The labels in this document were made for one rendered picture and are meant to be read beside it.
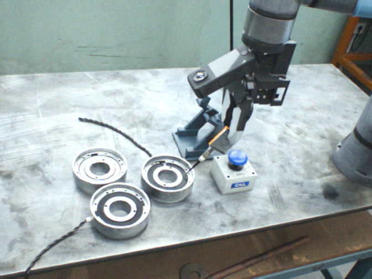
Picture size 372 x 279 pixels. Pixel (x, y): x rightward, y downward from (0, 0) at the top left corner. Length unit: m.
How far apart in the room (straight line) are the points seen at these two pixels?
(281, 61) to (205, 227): 0.33
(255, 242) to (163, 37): 1.65
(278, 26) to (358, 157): 0.44
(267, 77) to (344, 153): 0.37
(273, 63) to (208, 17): 1.85
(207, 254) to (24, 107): 0.58
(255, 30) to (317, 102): 0.63
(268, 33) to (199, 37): 1.94
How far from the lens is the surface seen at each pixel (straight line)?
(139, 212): 0.72
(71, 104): 1.01
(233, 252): 1.05
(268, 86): 0.67
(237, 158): 0.79
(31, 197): 0.79
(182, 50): 2.55
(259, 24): 0.62
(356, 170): 0.97
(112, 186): 0.75
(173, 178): 0.81
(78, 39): 2.37
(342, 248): 1.18
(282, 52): 0.67
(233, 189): 0.82
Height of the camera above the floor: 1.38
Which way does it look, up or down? 39 degrees down
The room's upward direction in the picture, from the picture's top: 11 degrees clockwise
